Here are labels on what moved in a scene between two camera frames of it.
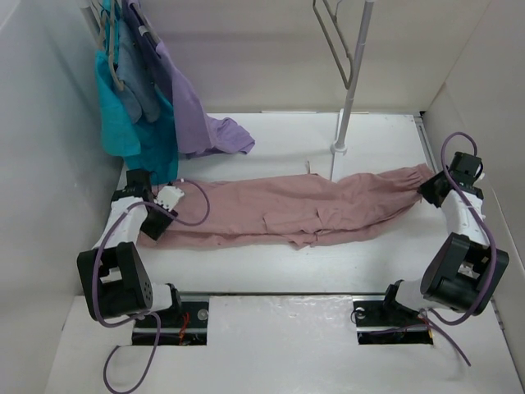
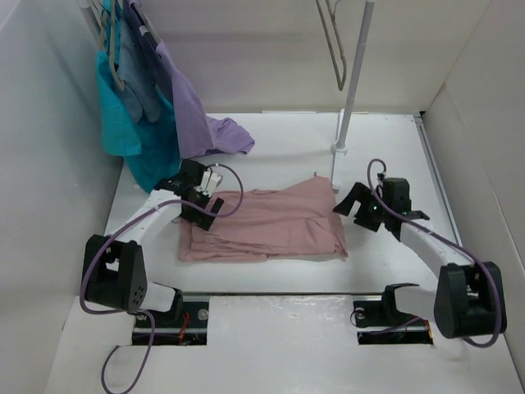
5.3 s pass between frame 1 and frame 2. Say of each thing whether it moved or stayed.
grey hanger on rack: stayed
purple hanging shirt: stayed
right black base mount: stayed
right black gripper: moved
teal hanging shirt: stayed
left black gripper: moved
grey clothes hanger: moved
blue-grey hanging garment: stayed
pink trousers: moved
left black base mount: stayed
